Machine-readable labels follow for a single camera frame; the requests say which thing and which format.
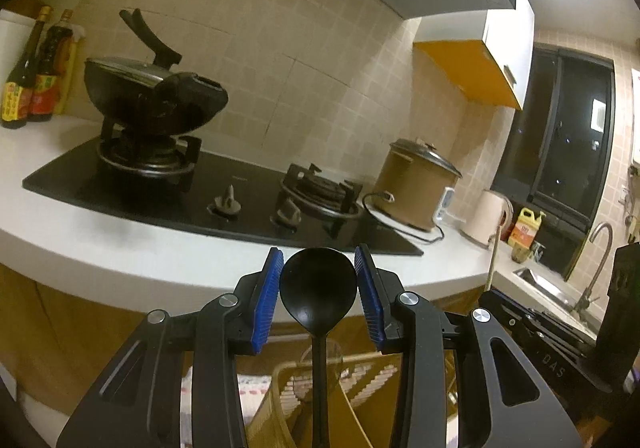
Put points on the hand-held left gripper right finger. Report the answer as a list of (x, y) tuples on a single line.
[(367, 293)]

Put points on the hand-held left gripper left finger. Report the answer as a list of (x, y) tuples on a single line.
[(265, 298)]

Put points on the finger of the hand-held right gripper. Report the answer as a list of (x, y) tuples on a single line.
[(530, 328)]

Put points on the black plastic ladle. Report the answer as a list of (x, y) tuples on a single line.
[(317, 283)]

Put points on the wooden chopstick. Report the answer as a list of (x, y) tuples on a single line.
[(494, 255)]

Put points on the beige plastic utensil basket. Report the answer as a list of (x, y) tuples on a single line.
[(360, 408)]

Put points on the steel sink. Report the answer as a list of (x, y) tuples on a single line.
[(545, 283)]

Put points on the steel faucet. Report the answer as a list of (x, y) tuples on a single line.
[(592, 273)]

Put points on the glass cup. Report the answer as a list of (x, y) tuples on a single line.
[(524, 254)]

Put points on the grey stove knob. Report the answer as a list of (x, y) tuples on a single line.
[(227, 202), (285, 217)]

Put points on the patterned cloth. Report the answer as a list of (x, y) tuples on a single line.
[(250, 388)]

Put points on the red jar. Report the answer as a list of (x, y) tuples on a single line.
[(507, 232)]

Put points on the yellow detergent bottle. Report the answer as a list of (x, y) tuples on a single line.
[(525, 228)]

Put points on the black burner grate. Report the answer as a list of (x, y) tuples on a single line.
[(320, 193), (145, 160)]

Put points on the brown rice cooker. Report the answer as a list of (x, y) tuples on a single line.
[(410, 188)]

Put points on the cream electric kettle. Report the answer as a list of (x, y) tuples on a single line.
[(482, 220)]

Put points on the black glass gas cooktop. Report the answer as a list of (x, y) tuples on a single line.
[(150, 198)]

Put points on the dark window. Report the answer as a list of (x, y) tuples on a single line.
[(560, 152)]

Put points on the wooden base cabinet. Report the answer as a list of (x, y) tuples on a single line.
[(60, 318)]

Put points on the black wok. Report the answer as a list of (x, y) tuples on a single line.
[(150, 102)]

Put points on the black wok lid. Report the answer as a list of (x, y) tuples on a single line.
[(125, 67)]

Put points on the yellow oil bottle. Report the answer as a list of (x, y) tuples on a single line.
[(70, 72)]

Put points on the dark sauce bottle red label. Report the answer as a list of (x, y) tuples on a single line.
[(47, 87)]

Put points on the dark sauce bottle yellow label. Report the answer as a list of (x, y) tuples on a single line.
[(17, 92)]

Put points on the white and yellow wall cabinet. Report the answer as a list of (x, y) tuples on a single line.
[(505, 47)]

